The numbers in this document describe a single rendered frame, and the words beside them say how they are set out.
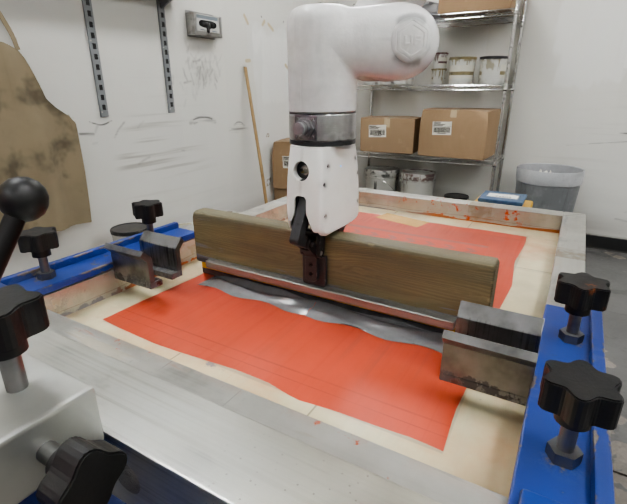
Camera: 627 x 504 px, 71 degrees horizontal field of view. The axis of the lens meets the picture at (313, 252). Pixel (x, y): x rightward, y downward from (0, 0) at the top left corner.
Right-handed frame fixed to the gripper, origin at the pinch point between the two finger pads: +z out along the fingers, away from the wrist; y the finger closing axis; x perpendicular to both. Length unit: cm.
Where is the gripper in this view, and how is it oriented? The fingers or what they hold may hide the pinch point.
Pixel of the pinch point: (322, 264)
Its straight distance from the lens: 55.5
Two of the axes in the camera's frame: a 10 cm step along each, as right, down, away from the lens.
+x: -8.6, -1.7, 4.7
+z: 0.1, 9.4, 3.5
